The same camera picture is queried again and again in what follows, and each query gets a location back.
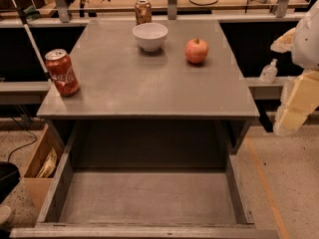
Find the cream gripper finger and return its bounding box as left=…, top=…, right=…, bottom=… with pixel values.
left=270, top=28, right=295, bottom=53
left=273, top=71, right=319, bottom=136

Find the red apple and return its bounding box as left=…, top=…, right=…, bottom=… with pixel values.
left=185, top=38, right=208, bottom=64

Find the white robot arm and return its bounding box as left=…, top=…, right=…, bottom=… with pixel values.
left=270, top=1, right=319, bottom=136

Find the brown patterned drink can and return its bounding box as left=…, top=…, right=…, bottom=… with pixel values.
left=135, top=0, right=152, bottom=25

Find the red coke can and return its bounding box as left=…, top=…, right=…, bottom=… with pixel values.
left=45, top=49, right=80, bottom=97

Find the clear sanitizer bottle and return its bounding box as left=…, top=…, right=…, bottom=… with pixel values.
left=259, top=59, right=278, bottom=84

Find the white ceramic bowl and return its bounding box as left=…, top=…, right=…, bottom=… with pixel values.
left=133, top=23, right=168, bottom=52

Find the grey cabinet table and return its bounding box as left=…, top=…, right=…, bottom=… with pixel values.
left=35, top=18, right=261, bottom=154

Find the open grey drawer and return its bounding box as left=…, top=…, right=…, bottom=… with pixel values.
left=11, top=120, right=279, bottom=239

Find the white pole with black clamp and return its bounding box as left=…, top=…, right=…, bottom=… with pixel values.
left=11, top=0, right=52, bottom=84

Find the yellow snack bag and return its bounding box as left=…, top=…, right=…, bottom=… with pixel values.
left=37, top=148, right=58, bottom=178

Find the cardboard box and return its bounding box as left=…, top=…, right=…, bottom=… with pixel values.
left=23, top=125, right=64, bottom=213

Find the black round object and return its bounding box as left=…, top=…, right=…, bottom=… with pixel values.
left=0, top=161, right=20, bottom=203

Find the black floor cable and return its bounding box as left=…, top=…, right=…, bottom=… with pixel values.
left=6, top=105, right=39, bottom=162

